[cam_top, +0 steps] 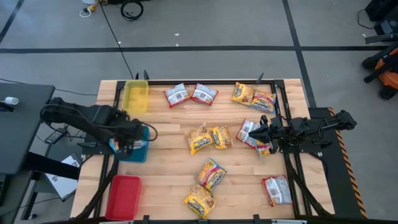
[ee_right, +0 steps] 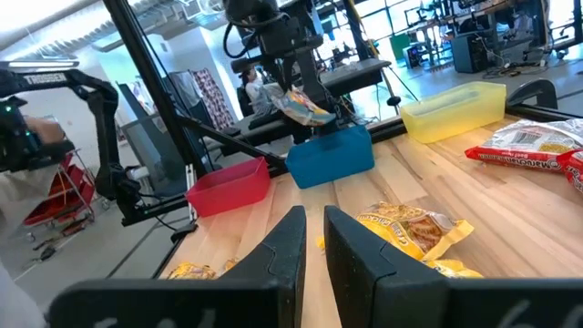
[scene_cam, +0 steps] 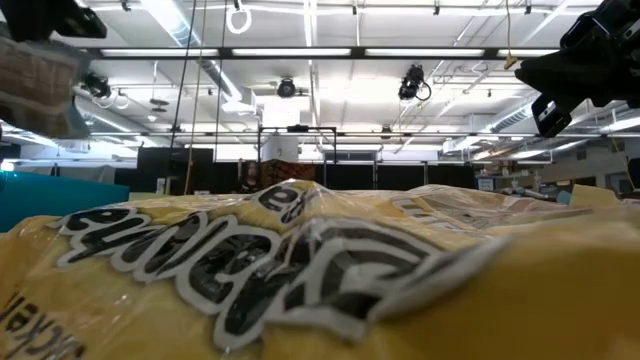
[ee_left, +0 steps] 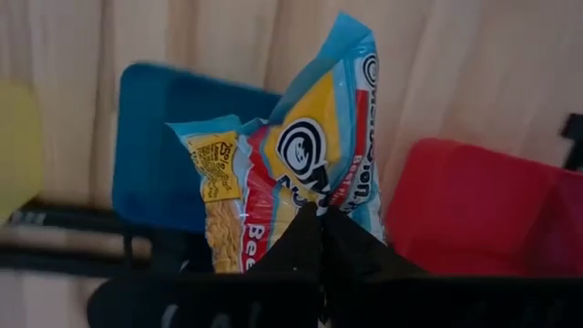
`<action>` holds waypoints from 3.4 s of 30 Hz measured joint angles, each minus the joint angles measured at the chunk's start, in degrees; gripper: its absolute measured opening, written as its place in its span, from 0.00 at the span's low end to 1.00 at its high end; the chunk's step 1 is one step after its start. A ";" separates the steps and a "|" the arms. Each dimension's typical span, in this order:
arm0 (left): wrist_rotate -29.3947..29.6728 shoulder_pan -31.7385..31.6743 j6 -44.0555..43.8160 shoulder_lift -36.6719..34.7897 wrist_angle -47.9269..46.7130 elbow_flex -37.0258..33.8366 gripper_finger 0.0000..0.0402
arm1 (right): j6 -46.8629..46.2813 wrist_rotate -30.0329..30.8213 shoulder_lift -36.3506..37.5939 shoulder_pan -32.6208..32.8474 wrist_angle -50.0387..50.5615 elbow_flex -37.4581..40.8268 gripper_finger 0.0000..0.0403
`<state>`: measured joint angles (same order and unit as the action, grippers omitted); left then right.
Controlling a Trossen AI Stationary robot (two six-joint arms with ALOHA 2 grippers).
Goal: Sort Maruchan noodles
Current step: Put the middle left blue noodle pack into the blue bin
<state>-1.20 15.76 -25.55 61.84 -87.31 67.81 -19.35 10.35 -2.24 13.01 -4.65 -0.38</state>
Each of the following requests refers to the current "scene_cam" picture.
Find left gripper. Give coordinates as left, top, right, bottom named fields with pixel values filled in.
left=0, top=0, right=108, bottom=44

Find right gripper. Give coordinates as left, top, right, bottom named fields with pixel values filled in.
left=514, top=0, right=640, bottom=139

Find blue snack packets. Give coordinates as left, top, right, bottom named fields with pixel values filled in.
left=0, top=169, right=131, bottom=234

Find yellow Maruchan noodle pack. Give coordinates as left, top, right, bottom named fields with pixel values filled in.
left=0, top=179, right=640, bottom=360

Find black hanging device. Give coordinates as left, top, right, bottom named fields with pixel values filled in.
left=82, top=72, right=113, bottom=100

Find black partition panel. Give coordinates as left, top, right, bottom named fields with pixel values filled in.
left=136, top=146, right=216, bottom=196

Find LED light bar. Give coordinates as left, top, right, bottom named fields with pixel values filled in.
left=94, top=46, right=561, bottom=61

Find round black ceiling device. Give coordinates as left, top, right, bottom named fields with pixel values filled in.
left=276, top=77, right=298, bottom=100

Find yellow hanging cord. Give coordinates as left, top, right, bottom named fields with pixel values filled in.
left=503, top=0, right=519, bottom=71

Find black hanging cable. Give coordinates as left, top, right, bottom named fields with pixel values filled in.
left=214, top=0, right=228, bottom=162
left=166, top=0, right=198, bottom=194

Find tan hanging cable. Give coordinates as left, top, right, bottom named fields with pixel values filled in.
left=184, top=0, right=208, bottom=196

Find silver ventilation duct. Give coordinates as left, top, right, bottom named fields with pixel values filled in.
left=139, top=0, right=257, bottom=109

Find black camera with cable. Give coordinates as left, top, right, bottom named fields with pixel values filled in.
left=398, top=63, right=433, bottom=102

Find white cable loop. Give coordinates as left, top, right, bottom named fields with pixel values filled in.
left=225, top=0, right=253, bottom=36

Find wide black partition wall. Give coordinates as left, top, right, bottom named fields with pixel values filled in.
left=324, top=163, right=477, bottom=192

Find black metal frame station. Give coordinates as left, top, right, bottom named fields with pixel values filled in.
left=256, top=125, right=338, bottom=189

